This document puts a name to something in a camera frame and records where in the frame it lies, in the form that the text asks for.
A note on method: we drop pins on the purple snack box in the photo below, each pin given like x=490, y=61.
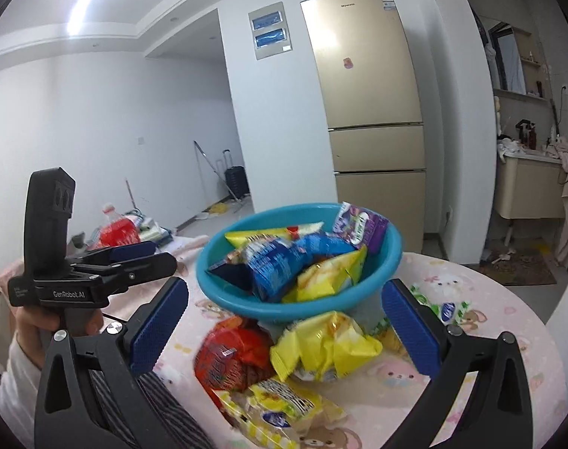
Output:
x=363, y=227

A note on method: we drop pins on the blue plastic basin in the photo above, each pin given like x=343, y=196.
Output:
x=284, y=311

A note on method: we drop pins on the grey wall electrical panel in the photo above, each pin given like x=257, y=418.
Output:
x=270, y=30

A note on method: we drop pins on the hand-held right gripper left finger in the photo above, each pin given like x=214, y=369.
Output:
x=160, y=327

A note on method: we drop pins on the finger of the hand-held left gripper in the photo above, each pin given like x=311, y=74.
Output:
x=134, y=250
x=143, y=267

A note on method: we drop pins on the pink cartoon tablecloth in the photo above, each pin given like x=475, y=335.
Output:
x=490, y=336

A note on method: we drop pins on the grey cloth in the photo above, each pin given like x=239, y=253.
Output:
x=78, y=242

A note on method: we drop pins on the wooden mirror cabinet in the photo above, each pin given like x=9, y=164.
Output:
x=513, y=56

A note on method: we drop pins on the dark blue snack bag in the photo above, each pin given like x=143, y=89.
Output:
x=225, y=270

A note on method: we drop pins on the red soda bottle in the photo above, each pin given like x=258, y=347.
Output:
x=118, y=231

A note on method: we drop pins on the leaning metal pole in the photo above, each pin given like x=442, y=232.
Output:
x=214, y=168

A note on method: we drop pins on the dark suitcase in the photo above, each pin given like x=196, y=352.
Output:
x=237, y=177

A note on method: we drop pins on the pink fridge sticker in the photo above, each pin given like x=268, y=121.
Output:
x=348, y=62

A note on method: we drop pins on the stack of papers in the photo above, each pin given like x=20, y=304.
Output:
x=153, y=231

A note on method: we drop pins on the large yellow potato chip bag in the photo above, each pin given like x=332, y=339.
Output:
x=321, y=346

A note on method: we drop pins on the green striped clear snack bag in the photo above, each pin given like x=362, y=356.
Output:
x=452, y=311

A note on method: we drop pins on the yellow striped clear snack bag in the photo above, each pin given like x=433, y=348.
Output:
x=274, y=407

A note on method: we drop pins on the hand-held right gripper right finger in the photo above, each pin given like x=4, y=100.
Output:
x=412, y=332

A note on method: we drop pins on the red snack bag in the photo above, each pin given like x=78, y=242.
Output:
x=228, y=355

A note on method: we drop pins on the gold refrigerator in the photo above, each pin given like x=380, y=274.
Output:
x=368, y=103

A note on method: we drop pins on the brown floor mat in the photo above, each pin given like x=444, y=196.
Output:
x=522, y=266

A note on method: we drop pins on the dark pump bottle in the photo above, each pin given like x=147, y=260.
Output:
x=526, y=133

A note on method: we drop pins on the beige vanity cabinet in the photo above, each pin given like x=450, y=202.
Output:
x=527, y=187

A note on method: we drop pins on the yellow cloth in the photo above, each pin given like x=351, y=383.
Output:
x=218, y=208

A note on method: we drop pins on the person's left hand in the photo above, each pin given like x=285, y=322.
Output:
x=34, y=329

